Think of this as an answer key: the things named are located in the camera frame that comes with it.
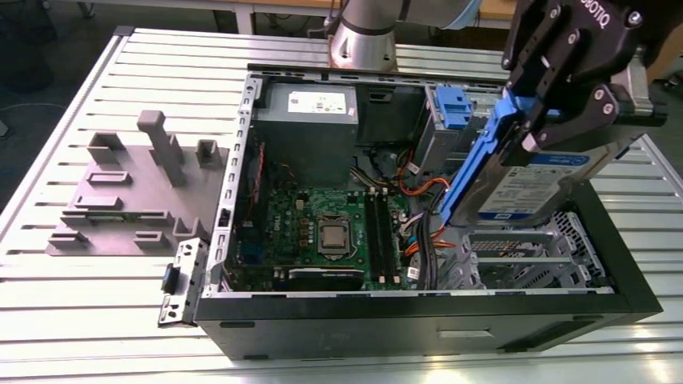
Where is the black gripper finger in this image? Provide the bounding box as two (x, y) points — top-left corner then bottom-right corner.
(532, 30), (623, 152)
(500, 0), (551, 167)

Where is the hard disk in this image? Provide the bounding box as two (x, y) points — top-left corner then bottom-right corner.
(436, 90), (649, 229)

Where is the metal disk bay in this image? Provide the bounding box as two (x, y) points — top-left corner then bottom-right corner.
(461, 227), (612, 289)

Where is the wooden cabinet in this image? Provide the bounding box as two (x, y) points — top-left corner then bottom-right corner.
(643, 31), (683, 107)

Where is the blue drive latch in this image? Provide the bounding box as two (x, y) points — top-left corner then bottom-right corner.
(434, 86), (474, 130)

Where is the metal optical drive cage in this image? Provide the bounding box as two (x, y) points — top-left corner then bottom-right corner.
(414, 83), (508, 173)

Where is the grey power supply unit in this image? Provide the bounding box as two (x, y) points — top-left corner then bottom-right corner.
(249, 82), (360, 189)

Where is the black RAM slot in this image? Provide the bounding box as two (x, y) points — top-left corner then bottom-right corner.
(376, 187), (402, 285)
(364, 187), (386, 286)

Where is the green motherboard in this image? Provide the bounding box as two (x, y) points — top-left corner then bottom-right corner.
(228, 186), (422, 291)

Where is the CPU socket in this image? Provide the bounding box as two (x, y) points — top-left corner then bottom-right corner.
(312, 214), (360, 263)

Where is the silver CPU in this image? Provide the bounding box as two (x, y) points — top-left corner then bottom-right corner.
(317, 223), (354, 247)

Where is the black graphics card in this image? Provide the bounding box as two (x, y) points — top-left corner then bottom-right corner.
(270, 266), (366, 292)

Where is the black open PC case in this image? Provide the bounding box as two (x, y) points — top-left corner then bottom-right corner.
(192, 62), (664, 360)

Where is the grey parts rack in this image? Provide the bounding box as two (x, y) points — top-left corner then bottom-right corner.
(45, 110), (233, 257)

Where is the green RAM stick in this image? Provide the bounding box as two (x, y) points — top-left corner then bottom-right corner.
(86, 213), (146, 222)

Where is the silver camera bracket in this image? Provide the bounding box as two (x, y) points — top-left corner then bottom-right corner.
(611, 59), (669, 129)

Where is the wooden desk white frame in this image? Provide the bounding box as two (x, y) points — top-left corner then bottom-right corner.
(212, 0), (516, 55)

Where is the orange wire loop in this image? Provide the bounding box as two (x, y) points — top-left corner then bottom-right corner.
(397, 178), (452, 225)

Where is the black cable bundle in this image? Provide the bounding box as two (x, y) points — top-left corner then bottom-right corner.
(413, 183), (454, 290)

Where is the metal card retainer bracket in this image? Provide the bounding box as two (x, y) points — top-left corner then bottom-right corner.
(157, 236), (210, 329)

